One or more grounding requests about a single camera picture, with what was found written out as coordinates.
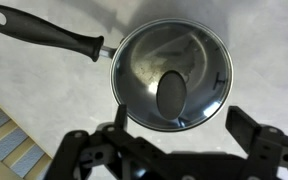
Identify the glass lid with black knob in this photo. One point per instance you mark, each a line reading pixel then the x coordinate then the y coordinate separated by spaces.
pixel 171 95

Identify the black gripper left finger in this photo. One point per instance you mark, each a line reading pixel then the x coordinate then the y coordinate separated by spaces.
pixel 117 146

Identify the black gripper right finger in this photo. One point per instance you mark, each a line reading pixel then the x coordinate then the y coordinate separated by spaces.
pixel 260 146

